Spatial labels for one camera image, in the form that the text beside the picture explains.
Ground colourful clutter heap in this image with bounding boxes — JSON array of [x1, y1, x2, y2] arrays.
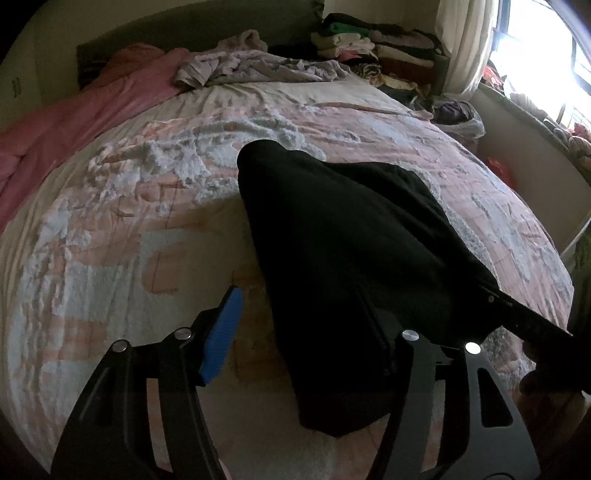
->
[[480, 65, 591, 171]]

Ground person's right hand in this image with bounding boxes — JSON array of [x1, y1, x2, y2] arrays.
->
[[519, 335, 591, 407]]

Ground bed with patterned cover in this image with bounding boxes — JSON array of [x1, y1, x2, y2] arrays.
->
[[0, 78, 575, 472]]

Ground pile of folded clothes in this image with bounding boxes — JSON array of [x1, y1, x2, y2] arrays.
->
[[311, 13, 451, 100]]

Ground cream curtain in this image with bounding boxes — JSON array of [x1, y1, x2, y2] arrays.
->
[[436, 0, 511, 100]]

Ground crumpled beige cloth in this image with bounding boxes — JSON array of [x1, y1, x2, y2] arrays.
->
[[217, 29, 269, 54]]

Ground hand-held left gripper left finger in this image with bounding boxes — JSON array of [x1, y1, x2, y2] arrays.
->
[[48, 286, 245, 480]]

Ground window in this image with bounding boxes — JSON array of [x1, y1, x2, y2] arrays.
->
[[489, 0, 591, 130]]

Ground white plastic bag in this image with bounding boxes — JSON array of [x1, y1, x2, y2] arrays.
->
[[431, 99, 485, 139]]

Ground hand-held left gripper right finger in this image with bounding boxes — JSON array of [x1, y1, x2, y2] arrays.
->
[[369, 318, 541, 480]]

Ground crumpled lilac cloth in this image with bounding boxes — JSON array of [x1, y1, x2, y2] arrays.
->
[[174, 48, 352, 88]]

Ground orange plastic bag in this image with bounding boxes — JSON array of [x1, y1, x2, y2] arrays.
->
[[485, 157, 513, 185]]

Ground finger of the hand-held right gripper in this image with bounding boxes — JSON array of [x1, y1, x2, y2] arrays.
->
[[480, 284, 575, 352]]

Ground black long-sleeved shirt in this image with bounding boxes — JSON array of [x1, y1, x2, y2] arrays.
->
[[236, 138, 502, 437]]

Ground cream wardrobe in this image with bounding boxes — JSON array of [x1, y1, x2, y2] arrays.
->
[[0, 0, 79, 121]]

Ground olive green headboard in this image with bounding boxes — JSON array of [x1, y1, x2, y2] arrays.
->
[[76, 0, 324, 88]]

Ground pink duvet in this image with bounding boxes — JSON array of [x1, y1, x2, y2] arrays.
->
[[0, 43, 192, 232]]

